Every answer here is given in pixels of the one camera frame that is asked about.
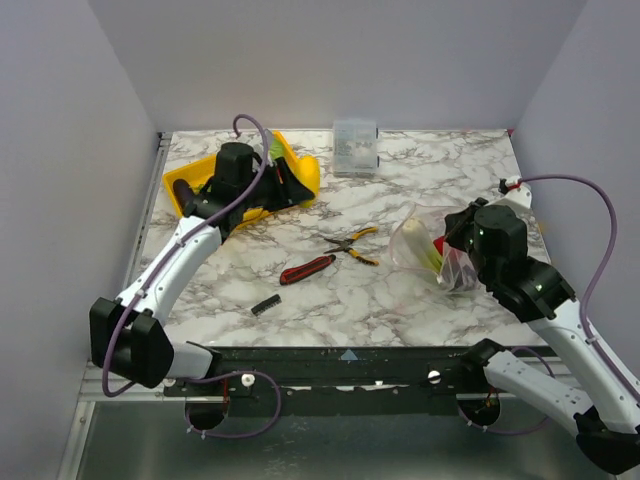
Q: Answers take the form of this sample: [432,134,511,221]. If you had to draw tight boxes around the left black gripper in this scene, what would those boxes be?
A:
[236,155,310,212]

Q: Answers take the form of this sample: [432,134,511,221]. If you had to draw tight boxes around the yellow plastic tray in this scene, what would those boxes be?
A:
[163,131,320,228]

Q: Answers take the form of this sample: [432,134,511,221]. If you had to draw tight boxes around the purple red onion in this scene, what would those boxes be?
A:
[447,264,478,292]

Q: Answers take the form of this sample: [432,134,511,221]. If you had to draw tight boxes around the red tomato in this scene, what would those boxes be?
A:
[433,236,444,256]

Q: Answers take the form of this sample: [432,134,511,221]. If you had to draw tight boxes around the clear zip top bag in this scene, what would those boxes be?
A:
[389,203,479,295]

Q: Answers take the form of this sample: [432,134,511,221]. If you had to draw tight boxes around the green white leek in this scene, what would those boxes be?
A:
[401,217,443,274]

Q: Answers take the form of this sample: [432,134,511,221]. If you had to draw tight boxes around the green cabbage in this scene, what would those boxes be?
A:
[268,139,285,162]

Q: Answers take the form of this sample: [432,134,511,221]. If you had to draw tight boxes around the purple eggplant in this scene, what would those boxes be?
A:
[172,179,196,213]

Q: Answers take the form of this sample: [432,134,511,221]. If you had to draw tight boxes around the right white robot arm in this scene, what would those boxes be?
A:
[444,199,639,475]

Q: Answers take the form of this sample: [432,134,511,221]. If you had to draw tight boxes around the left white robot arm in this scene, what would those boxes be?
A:
[89,139,320,395]

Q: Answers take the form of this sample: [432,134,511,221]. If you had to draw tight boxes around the clear plastic screw box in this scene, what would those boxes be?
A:
[332,118,379,176]

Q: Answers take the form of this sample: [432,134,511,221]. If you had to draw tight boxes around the red black utility knife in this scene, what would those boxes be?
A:
[279,254,336,285]

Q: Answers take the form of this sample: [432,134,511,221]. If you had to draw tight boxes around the black chip comb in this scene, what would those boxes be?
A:
[251,294,281,316]

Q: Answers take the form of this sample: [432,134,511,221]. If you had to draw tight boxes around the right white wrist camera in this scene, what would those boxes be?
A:
[496,176,532,213]

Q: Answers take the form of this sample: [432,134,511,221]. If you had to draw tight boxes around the yellow handled pliers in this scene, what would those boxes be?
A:
[324,227,379,266]

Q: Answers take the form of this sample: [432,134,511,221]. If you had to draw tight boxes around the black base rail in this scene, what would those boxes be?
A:
[164,340,504,428]

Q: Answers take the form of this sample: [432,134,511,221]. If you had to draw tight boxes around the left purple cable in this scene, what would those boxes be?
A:
[101,114,282,441]

